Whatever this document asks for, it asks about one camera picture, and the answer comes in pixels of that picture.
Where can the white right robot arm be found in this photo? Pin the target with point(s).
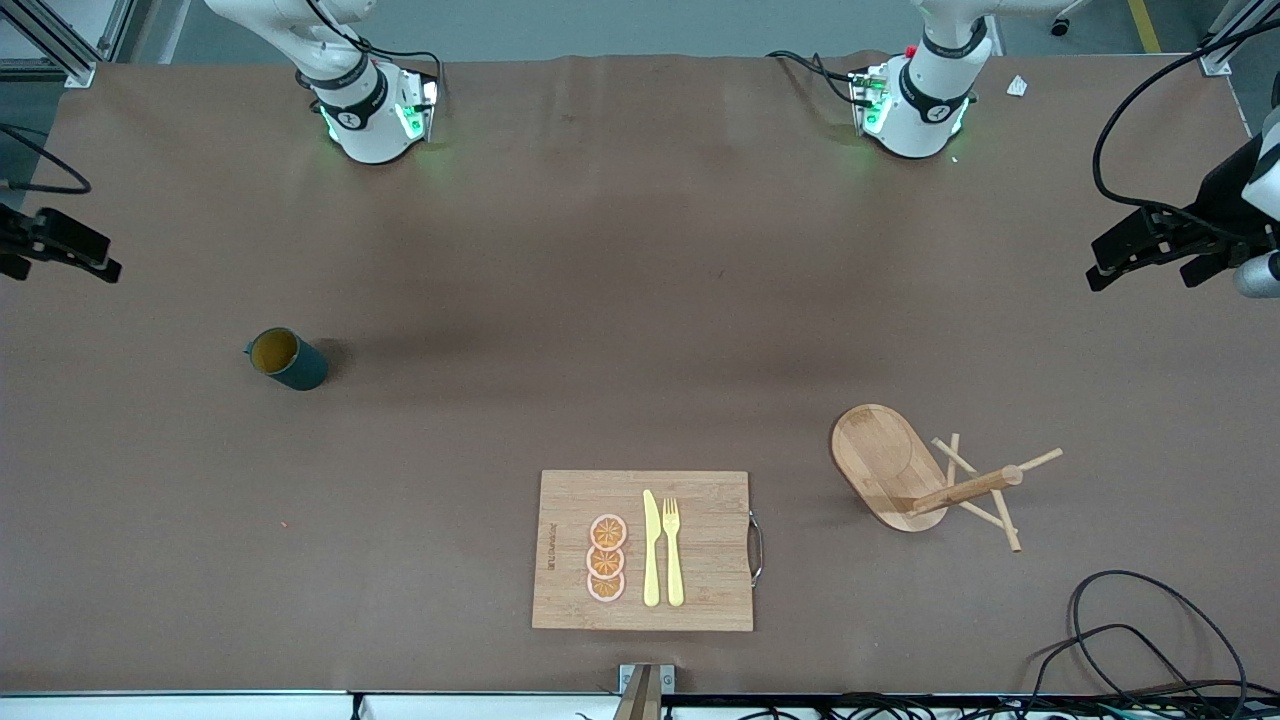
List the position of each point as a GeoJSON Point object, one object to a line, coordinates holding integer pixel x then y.
{"type": "Point", "coordinates": [365, 110]}

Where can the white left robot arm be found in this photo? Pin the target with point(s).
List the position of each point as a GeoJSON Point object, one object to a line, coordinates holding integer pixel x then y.
{"type": "Point", "coordinates": [925, 100]}

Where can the white paper scrap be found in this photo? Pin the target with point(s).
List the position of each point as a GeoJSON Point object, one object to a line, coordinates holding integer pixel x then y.
{"type": "Point", "coordinates": [1017, 86]}

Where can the aluminium frame profile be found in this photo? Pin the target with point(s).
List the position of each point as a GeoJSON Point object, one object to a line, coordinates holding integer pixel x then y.
{"type": "Point", "coordinates": [60, 50]}
{"type": "Point", "coordinates": [1235, 35]}
{"type": "Point", "coordinates": [118, 25]}

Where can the toy orange slice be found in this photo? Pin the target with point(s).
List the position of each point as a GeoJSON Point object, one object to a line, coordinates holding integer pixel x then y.
{"type": "Point", "coordinates": [608, 532]}

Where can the dark green cup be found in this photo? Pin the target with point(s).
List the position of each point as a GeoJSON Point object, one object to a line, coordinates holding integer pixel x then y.
{"type": "Point", "coordinates": [300, 368]}

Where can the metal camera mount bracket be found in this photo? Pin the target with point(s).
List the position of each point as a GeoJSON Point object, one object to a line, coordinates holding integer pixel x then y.
{"type": "Point", "coordinates": [645, 690]}

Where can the wooden cup rack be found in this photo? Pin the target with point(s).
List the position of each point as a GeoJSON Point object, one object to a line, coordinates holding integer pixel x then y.
{"type": "Point", "coordinates": [880, 460]}

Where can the white leg with black caster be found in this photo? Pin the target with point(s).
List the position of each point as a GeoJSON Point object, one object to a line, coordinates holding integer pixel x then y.
{"type": "Point", "coordinates": [1060, 27]}

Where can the bamboo cutting board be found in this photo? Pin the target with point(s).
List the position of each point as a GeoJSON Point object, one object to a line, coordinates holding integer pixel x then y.
{"type": "Point", "coordinates": [710, 540]}

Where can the yellow plastic knife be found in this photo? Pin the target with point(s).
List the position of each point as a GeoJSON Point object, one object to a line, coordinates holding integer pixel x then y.
{"type": "Point", "coordinates": [651, 560]}

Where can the brown table cover mat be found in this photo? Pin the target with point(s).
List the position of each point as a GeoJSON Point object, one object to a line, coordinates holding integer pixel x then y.
{"type": "Point", "coordinates": [400, 500]}

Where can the yellow plastic fork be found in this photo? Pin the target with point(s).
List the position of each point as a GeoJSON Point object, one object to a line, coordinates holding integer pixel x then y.
{"type": "Point", "coordinates": [674, 570]}

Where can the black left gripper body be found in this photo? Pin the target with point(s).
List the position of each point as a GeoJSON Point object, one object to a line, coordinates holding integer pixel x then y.
{"type": "Point", "coordinates": [1218, 197]}

